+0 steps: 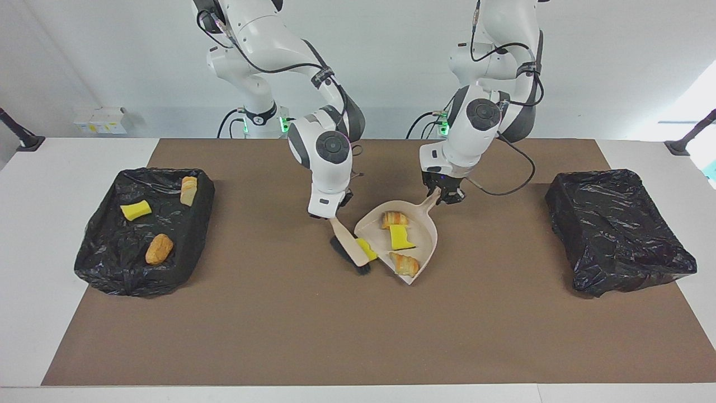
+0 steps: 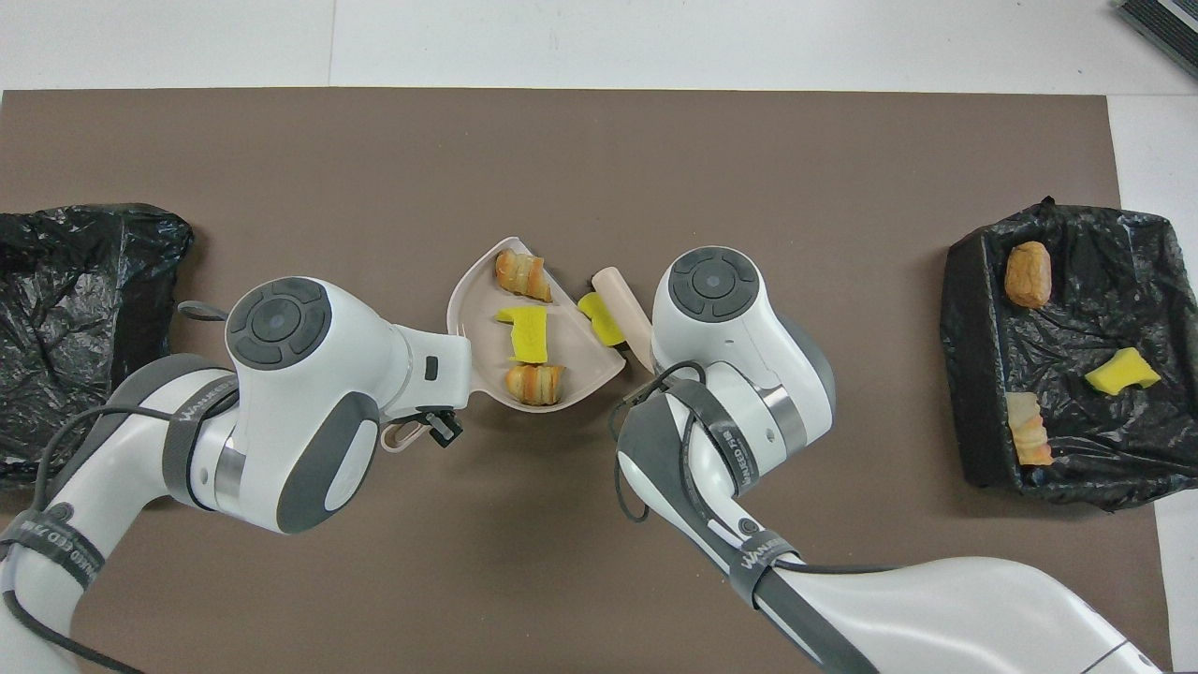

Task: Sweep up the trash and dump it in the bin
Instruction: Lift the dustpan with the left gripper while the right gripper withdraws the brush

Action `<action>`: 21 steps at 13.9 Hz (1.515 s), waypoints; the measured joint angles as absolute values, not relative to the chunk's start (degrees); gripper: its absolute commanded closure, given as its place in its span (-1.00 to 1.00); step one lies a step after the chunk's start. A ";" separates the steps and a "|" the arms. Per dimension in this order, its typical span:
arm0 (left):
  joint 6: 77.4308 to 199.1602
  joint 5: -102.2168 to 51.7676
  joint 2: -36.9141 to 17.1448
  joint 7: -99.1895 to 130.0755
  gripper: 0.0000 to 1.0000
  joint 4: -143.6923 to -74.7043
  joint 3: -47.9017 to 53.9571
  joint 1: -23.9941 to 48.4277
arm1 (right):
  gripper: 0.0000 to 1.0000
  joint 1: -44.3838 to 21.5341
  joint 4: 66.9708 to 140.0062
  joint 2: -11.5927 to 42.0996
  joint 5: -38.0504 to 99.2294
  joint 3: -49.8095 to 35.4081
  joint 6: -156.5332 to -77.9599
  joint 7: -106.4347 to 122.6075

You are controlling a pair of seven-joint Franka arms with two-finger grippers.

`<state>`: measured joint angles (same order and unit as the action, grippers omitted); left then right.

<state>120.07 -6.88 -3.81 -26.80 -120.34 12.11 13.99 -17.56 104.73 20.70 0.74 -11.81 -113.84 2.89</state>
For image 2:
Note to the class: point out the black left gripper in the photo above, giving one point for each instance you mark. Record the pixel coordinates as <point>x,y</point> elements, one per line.
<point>442,426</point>

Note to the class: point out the beige plastic dustpan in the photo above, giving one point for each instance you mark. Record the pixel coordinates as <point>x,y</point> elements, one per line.
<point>482,337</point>

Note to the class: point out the small striped croissant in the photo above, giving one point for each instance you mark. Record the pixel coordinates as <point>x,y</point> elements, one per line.
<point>535,384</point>
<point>1029,435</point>
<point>522,273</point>

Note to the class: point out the notched yellow sponge piece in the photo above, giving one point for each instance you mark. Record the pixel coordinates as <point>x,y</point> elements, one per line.
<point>529,337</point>

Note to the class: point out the beige hand brush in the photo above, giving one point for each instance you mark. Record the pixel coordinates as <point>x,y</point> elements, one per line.
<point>625,309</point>

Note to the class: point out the brown bread roll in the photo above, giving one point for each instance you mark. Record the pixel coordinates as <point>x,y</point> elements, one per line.
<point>1028,273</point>

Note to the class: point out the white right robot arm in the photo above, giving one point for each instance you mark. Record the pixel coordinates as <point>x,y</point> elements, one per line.
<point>730,365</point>

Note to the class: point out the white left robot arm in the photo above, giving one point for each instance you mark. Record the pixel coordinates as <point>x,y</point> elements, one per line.
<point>281,402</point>

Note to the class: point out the black bag lined bin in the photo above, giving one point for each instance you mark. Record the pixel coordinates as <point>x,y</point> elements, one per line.
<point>1086,309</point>
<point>75,281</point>

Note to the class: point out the brown table mat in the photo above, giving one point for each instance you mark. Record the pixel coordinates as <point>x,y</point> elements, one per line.
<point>562,150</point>

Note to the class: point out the dark ribbed panel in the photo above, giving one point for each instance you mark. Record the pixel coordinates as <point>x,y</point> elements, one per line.
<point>1165,28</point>

